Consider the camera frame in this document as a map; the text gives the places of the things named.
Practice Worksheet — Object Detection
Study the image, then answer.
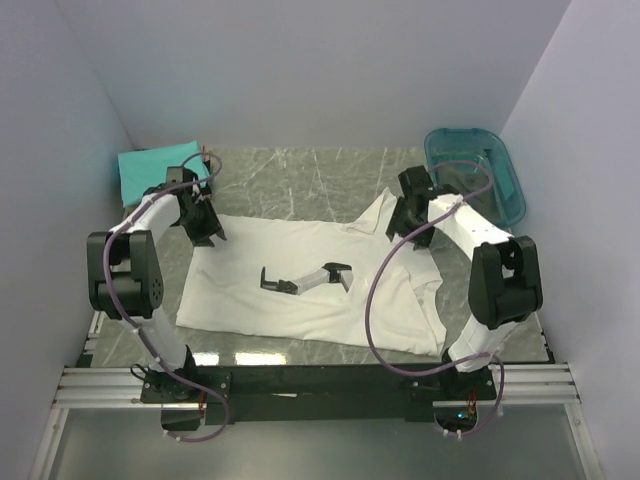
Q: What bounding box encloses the aluminium frame rail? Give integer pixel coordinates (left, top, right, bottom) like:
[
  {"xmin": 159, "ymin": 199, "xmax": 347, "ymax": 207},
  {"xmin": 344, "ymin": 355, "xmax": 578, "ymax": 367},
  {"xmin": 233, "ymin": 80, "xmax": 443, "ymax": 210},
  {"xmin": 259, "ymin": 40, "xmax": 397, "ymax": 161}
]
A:
[{"xmin": 49, "ymin": 304, "xmax": 151, "ymax": 411}]

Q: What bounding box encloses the grey t shirt in bin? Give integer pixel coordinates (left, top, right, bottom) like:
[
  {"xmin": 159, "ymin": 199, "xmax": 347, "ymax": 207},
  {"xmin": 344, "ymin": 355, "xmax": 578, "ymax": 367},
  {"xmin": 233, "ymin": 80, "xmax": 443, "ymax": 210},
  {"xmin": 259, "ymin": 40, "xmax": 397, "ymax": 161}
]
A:
[{"xmin": 438, "ymin": 166, "xmax": 500, "ymax": 222}]

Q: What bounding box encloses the teal folded t shirt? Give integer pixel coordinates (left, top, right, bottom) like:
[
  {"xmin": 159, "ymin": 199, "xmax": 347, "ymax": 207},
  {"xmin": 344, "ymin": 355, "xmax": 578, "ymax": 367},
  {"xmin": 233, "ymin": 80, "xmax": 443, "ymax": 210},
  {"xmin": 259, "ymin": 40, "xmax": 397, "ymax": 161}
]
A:
[{"xmin": 117, "ymin": 141, "xmax": 201, "ymax": 207}]

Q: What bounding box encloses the white printed t shirt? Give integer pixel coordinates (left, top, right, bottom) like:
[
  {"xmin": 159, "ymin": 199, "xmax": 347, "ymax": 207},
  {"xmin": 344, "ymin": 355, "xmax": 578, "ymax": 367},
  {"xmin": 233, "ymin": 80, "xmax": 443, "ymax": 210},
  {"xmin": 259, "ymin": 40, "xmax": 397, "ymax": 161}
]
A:
[{"xmin": 176, "ymin": 190, "xmax": 446, "ymax": 356}]

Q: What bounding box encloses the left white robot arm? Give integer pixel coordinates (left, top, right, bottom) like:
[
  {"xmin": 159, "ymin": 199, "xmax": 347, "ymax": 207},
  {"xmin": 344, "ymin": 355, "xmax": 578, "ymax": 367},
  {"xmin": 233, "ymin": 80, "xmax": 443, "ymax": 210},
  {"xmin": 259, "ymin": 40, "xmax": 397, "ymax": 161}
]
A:
[{"xmin": 86, "ymin": 166, "xmax": 226, "ymax": 386}]

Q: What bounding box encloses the teal plastic bin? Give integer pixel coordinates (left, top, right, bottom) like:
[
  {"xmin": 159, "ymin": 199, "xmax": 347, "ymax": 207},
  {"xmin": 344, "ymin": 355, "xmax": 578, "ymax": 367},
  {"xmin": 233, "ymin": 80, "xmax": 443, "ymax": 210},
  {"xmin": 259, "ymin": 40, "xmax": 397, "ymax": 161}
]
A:
[{"xmin": 424, "ymin": 128, "xmax": 526, "ymax": 229}]

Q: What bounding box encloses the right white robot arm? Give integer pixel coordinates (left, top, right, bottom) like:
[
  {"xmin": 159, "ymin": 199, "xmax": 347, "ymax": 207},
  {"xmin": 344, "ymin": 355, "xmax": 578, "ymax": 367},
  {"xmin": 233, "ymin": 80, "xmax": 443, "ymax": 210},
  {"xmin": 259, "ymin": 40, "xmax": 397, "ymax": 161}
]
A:
[{"xmin": 386, "ymin": 166, "xmax": 543, "ymax": 374}]

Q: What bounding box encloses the black base beam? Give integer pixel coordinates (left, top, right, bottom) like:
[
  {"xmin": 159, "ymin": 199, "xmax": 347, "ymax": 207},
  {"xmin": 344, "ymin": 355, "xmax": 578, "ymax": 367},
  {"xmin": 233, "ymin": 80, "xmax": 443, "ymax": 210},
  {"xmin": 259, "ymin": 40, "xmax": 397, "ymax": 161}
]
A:
[{"xmin": 140, "ymin": 364, "xmax": 497, "ymax": 431}]

